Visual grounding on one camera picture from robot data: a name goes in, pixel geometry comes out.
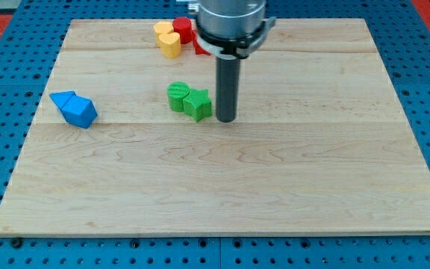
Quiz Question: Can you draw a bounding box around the wooden board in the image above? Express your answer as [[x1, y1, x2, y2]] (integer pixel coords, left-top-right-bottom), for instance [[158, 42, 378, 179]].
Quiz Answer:
[[0, 19, 430, 238]]

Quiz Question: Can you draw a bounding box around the yellow heart block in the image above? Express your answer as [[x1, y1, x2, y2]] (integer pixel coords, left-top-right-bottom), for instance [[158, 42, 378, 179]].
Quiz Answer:
[[158, 32, 181, 58]]

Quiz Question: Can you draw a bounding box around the red star block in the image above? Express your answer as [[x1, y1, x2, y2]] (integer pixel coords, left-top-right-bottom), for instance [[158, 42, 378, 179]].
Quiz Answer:
[[192, 29, 211, 55]]

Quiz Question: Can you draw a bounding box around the green cylinder block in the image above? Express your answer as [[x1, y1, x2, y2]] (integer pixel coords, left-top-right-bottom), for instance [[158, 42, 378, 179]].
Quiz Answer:
[[167, 81, 190, 112]]

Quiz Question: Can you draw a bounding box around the blue cube block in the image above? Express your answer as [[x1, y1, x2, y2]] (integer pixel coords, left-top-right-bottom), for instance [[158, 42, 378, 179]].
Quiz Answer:
[[61, 95, 98, 129]]

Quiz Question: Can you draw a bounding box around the blue triangle block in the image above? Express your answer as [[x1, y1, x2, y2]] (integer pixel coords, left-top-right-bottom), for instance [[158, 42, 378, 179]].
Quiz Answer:
[[49, 90, 75, 109]]

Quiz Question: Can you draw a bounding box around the red cylinder block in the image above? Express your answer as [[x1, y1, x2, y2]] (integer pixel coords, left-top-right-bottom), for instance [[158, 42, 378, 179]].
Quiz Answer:
[[172, 16, 193, 44]]

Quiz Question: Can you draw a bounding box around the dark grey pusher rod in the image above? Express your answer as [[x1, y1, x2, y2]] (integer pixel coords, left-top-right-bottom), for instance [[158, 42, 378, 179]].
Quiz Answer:
[[216, 58, 240, 123]]

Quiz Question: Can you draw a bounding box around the green star block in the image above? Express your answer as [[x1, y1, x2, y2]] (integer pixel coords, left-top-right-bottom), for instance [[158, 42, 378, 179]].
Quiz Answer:
[[183, 89, 212, 122]]

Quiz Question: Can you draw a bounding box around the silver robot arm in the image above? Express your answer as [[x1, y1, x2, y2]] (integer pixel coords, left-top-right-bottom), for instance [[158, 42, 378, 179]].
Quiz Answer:
[[182, 0, 276, 60]]

